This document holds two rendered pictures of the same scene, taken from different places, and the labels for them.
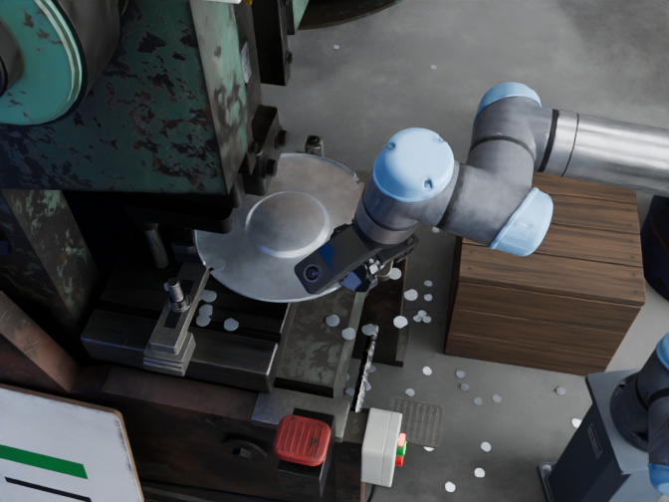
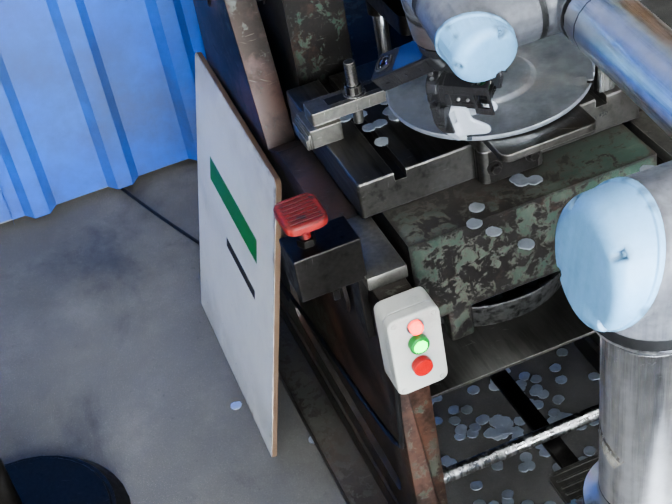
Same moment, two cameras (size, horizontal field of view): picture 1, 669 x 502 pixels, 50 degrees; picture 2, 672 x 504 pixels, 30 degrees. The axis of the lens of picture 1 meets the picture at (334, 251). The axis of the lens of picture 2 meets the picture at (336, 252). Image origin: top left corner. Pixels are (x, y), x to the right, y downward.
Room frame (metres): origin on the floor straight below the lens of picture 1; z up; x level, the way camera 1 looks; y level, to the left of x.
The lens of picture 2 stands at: (-0.21, -1.12, 1.71)
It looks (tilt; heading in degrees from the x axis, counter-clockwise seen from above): 38 degrees down; 62
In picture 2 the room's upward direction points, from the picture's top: 11 degrees counter-clockwise
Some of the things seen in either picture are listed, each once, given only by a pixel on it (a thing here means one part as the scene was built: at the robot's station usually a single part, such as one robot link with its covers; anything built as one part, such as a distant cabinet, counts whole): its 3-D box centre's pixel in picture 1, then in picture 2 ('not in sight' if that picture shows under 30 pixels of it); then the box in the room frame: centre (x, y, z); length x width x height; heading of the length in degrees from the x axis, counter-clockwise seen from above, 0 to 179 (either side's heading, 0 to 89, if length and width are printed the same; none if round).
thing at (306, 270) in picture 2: (310, 465); (330, 287); (0.40, 0.05, 0.62); 0.10 x 0.06 x 0.20; 166
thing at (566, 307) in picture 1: (536, 267); not in sight; (1.07, -0.51, 0.18); 0.40 x 0.38 x 0.35; 78
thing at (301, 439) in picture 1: (303, 448); (304, 232); (0.38, 0.05, 0.72); 0.07 x 0.06 x 0.08; 76
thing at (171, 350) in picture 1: (177, 307); (348, 93); (0.59, 0.24, 0.76); 0.17 x 0.06 x 0.10; 166
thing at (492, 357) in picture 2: not in sight; (475, 282); (0.76, 0.20, 0.31); 0.43 x 0.42 x 0.01; 166
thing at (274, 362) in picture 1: (220, 252); (457, 103); (0.76, 0.19, 0.68); 0.45 x 0.30 x 0.06; 166
